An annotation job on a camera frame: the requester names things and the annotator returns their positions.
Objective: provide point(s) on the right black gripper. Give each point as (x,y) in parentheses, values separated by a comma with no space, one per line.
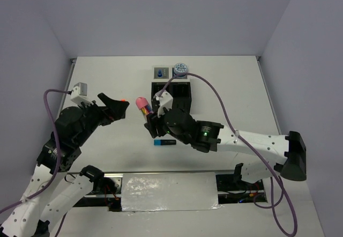
(153,120)

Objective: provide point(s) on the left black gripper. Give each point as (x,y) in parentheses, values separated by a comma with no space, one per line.
(118,109)

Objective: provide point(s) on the pink capped tube of clips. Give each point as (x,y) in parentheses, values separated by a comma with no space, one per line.
(144,106)

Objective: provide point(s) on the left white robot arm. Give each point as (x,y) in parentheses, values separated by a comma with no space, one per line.
(37,213)

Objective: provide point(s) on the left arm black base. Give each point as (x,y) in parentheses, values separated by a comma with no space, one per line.
(109,197)

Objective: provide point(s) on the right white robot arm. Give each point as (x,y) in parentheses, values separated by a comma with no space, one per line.
(279,155)

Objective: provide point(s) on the blue capped black highlighter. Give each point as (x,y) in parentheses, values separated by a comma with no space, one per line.
(164,142)

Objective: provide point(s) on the black two-slot organizer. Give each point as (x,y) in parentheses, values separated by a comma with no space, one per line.
(180,91)

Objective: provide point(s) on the white two-slot organizer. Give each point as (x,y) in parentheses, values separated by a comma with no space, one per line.
(168,74)

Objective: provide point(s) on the silver tape sheet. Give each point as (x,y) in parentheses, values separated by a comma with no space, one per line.
(169,192)

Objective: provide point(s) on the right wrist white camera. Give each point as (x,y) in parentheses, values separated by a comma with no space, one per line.
(162,102)

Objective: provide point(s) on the wrist white camera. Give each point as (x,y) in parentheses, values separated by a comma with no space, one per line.
(80,91)
(162,102)

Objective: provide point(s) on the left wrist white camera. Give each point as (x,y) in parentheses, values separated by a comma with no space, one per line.
(80,91)

